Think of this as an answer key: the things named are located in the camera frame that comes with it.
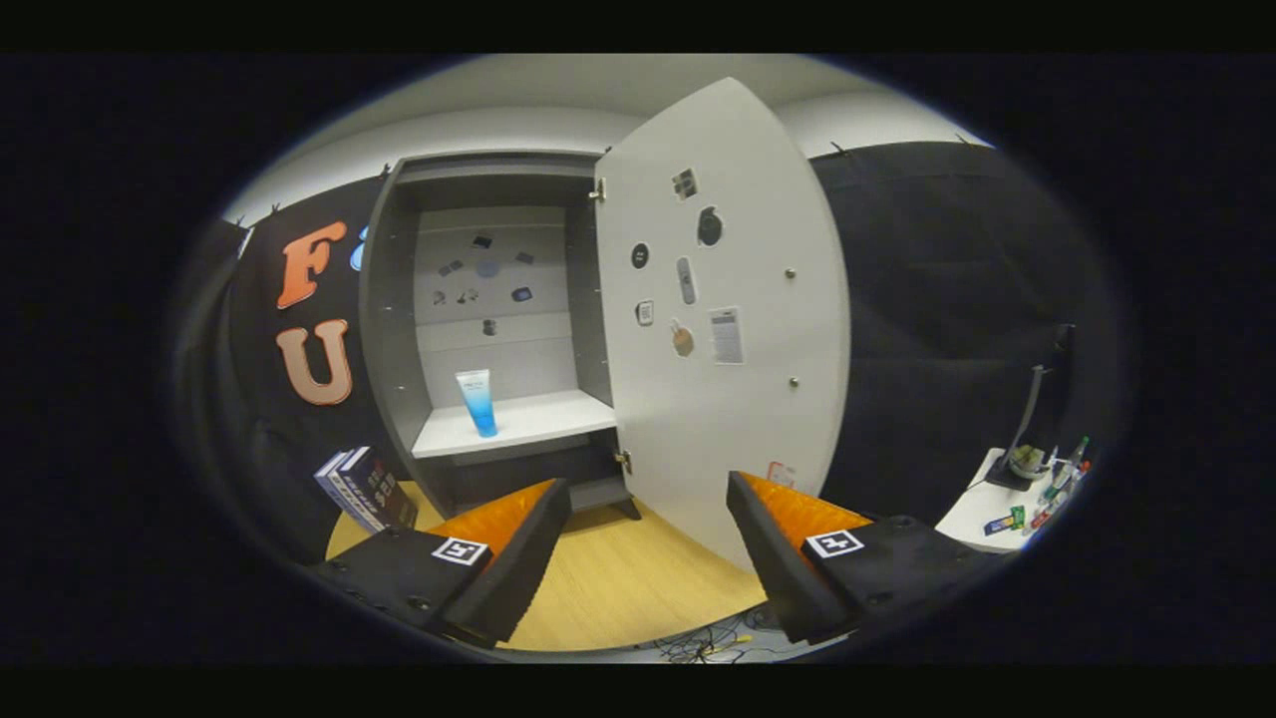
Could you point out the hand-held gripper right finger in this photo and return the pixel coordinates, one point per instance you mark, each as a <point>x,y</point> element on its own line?
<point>773,558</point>

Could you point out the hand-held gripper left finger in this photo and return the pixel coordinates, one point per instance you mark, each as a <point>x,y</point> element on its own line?
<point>523,563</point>

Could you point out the white cabinet door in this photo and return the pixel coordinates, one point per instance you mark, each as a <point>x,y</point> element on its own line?
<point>738,419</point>

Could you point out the blue and white cosmetic tube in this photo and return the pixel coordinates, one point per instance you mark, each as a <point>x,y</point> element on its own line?
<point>478,404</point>

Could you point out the dark grey cabinet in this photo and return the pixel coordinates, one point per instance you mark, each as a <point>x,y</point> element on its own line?
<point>518,419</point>

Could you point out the dark blue book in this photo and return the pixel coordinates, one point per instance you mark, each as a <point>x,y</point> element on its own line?
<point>384,494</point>

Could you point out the light blue book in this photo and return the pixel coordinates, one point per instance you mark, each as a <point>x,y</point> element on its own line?
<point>331,489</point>
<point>351,494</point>

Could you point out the white side table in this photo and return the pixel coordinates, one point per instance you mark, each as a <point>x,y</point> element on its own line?
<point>972,524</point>

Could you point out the black desk lamp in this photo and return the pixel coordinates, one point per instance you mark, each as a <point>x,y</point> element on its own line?
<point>1025,461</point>

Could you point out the black backdrop cloth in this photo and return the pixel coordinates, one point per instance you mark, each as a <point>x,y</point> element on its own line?
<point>947,299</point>

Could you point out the clear bottle with green cap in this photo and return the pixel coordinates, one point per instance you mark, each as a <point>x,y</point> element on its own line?
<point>1075,459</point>

